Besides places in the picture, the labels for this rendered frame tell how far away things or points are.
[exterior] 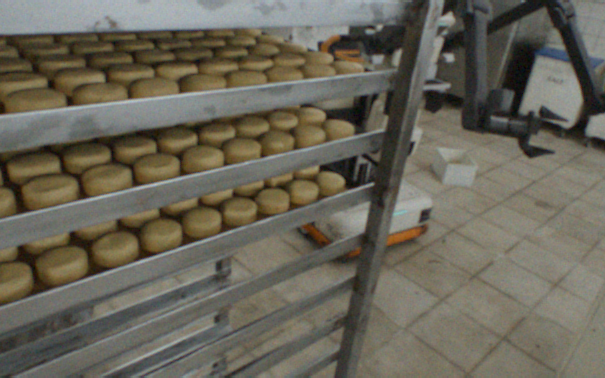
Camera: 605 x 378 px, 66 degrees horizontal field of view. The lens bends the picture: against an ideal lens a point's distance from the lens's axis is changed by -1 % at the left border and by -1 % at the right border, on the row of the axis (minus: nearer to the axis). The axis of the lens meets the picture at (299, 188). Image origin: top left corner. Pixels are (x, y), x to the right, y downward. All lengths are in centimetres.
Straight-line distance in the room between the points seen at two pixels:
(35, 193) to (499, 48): 470
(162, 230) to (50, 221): 16
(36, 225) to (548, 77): 486
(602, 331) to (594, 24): 431
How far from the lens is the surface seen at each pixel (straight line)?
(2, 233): 47
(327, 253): 74
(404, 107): 68
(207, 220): 61
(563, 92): 507
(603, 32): 563
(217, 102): 50
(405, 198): 247
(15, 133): 43
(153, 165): 54
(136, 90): 50
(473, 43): 157
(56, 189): 51
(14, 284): 54
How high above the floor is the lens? 139
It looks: 28 degrees down
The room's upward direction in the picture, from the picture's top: 7 degrees clockwise
